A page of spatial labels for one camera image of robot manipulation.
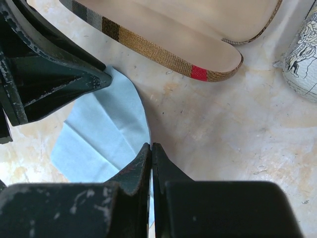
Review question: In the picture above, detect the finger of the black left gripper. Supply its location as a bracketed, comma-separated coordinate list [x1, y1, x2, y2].
[0, 0, 111, 144]

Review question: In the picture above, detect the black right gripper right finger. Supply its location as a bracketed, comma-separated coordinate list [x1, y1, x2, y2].
[152, 143, 302, 238]

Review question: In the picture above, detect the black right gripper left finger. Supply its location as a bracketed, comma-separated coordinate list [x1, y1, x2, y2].
[0, 144, 151, 238]

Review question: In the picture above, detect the light blue cloth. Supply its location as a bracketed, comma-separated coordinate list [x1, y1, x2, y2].
[51, 66, 151, 183]

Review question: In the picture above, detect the plaid brown glasses case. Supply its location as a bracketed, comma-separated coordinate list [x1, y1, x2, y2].
[62, 0, 281, 82]

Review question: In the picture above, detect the map print glasses case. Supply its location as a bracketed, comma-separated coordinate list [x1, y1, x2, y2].
[273, 1, 317, 103]

